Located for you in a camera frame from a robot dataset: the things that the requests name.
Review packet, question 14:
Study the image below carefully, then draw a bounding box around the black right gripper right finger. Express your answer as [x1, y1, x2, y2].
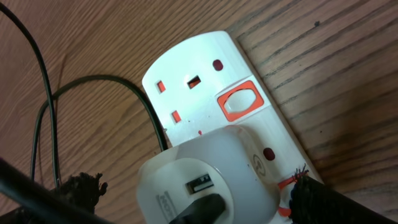
[289, 169, 397, 224]

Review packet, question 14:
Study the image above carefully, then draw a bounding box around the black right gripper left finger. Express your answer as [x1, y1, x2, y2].
[1, 172, 108, 224]

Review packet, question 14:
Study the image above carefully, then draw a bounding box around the black charger cable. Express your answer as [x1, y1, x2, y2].
[0, 2, 227, 224]

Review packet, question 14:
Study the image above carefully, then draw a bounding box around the white charger plug adapter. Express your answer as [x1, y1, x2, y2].
[136, 126, 280, 223]

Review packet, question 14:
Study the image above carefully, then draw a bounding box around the white power strip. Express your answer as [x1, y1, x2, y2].
[142, 31, 320, 223]

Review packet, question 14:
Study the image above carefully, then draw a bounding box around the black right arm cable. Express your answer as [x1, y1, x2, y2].
[0, 157, 116, 224]

